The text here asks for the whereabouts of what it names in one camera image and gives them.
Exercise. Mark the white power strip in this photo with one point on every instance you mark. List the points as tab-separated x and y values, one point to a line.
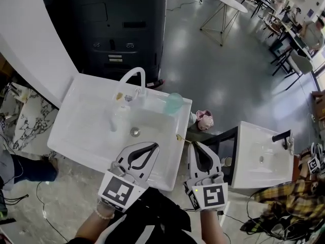
198	0

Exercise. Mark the pink toy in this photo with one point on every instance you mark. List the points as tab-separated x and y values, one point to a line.
204	121

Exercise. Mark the black faucet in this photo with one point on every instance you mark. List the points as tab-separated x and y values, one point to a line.
280	136

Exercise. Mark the marble pattern table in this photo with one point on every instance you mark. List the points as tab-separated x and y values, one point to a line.
33	121

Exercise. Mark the brown cardboard box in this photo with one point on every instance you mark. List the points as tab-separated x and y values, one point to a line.
318	105

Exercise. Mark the brown wooden stool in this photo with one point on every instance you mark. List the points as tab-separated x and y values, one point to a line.
298	169

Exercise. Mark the black cabinet machine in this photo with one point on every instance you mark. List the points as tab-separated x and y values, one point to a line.
114	34

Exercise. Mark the translucent green cup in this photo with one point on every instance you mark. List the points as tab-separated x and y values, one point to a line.
172	103

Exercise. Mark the large white sink basin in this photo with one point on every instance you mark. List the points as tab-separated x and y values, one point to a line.
83	126

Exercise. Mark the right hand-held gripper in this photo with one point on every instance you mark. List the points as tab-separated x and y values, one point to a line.
212	196

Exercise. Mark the grey chair with black legs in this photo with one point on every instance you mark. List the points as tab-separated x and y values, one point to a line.
302	63

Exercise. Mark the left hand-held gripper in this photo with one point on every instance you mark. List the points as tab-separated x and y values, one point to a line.
116	192

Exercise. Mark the white mug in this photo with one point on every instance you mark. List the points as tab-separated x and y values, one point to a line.
226	161

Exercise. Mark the long white dining table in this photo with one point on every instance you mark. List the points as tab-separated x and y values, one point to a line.
294	35

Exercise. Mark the small white sink basin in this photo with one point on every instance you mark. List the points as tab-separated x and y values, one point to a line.
254	146

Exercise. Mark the black green pouch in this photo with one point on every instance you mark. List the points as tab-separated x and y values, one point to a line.
251	226

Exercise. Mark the person's right forearm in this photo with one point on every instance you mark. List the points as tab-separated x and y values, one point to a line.
210	227

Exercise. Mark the green toothbrush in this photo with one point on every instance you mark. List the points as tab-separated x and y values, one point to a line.
179	137

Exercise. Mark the black white jacket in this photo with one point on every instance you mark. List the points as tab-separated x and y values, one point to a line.
157	212

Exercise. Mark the white arched faucet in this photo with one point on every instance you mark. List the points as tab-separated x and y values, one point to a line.
132	72

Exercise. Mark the person's left forearm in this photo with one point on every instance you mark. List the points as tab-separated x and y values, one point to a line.
91	227

